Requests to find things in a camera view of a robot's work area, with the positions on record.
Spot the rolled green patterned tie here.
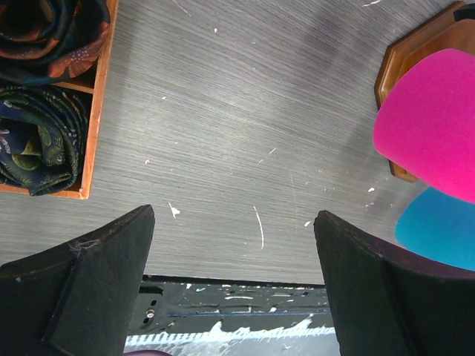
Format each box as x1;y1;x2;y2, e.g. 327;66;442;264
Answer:
1;85;91;196

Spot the gold wire wine glass rack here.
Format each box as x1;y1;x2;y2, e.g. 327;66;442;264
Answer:
373;1;474;189

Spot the aluminium front rail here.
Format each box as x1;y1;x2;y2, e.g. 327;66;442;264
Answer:
124;315;340;355

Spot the rolled dark floral tie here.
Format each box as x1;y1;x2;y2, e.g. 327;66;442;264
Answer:
1;1;111;86

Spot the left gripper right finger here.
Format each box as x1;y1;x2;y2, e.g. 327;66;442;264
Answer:
314;211;474;355

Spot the blue wine glass front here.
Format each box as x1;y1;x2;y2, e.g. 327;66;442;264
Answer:
395;188;474;271

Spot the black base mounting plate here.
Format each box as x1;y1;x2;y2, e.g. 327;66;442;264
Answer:
128;275;333;335

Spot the pink wine glass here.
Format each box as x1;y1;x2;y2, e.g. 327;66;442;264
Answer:
373;49;474;202

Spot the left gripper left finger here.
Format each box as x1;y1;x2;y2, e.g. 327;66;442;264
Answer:
1;205;154;355

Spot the wooden compartment tray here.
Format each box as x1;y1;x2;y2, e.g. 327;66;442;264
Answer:
1;1;117;198

